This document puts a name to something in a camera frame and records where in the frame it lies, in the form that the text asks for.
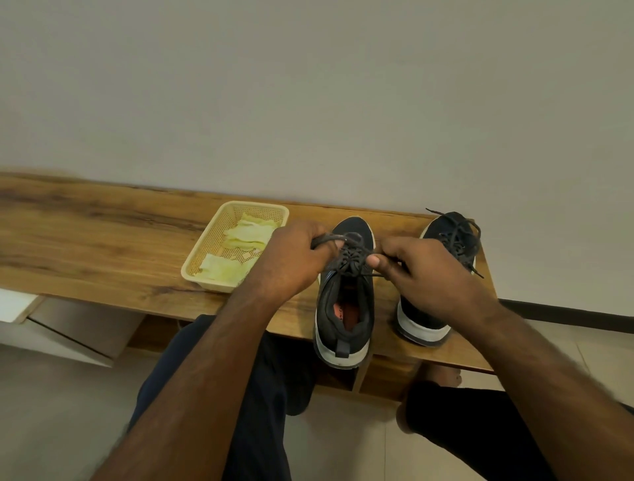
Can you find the person's left hand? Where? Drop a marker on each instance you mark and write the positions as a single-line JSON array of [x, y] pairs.
[[287, 262]]

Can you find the person's right hand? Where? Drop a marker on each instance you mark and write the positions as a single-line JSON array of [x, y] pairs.
[[436, 282]]

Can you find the grey shoelace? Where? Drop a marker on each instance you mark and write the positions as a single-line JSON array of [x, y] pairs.
[[463, 243], [351, 257]]

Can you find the dark sneaker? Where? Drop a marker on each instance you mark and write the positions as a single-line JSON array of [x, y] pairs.
[[354, 228], [446, 223]]

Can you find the person's left forearm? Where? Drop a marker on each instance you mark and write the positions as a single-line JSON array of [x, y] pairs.
[[188, 396]]

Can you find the person's right forearm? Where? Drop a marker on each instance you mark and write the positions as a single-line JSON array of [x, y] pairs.
[[555, 396]]

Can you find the cream plastic mesh basket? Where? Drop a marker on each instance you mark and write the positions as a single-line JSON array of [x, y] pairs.
[[208, 243]]

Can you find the dark baseboard strip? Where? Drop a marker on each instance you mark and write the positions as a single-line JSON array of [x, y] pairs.
[[569, 316]]

